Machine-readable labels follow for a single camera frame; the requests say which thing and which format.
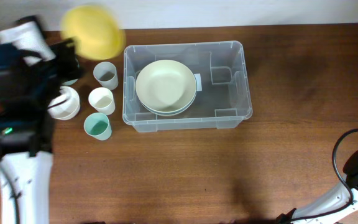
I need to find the mint green bowl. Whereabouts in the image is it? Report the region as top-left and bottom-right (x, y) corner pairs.
(62, 60), (80, 86)

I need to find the beige plate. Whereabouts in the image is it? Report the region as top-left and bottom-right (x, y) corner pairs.
(135, 60), (197, 114)

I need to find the mint green cup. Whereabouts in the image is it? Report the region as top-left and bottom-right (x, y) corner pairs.
(83, 113), (112, 141)

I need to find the right black cable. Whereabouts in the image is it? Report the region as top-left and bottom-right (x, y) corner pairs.
(290, 128), (358, 222)

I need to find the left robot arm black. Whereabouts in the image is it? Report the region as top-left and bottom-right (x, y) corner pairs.
(0, 16), (85, 223)

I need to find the white label in container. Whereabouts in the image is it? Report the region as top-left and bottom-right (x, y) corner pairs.
(194, 73), (203, 91)

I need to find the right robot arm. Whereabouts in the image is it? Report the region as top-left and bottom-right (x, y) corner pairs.
(275, 128), (358, 224)

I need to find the white bowl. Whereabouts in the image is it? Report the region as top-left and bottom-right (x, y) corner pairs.
(48, 86), (80, 120)

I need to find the yellow bowl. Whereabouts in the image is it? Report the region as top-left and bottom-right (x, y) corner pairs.
(60, 4), (126, 60)

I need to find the clear plastic storage container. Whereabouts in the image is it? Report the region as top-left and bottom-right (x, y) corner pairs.
(122, 40), (253, 133)

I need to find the cream cup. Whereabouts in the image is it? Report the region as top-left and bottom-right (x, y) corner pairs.
(88, 87), (116, 115)

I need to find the grey cup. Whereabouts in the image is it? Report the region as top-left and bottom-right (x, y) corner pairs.
(93, 62), (119, 90)

